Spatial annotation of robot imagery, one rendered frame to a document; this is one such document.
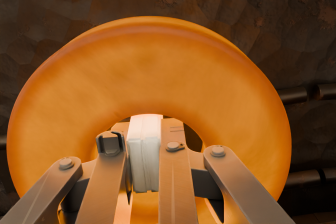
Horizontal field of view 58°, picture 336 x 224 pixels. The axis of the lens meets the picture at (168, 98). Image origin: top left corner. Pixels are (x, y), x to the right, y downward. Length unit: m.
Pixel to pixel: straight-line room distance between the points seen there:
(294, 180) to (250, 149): 0.09
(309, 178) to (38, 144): 0.19
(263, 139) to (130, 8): 0.13
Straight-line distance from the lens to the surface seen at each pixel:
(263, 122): 0.16
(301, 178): 0.25
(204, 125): 0.15
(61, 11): 0.23
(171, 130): 0.15
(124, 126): 0.16
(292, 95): 0.24
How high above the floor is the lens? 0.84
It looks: 20 degrees down
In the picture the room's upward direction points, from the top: 4 degrees counter-clockwise
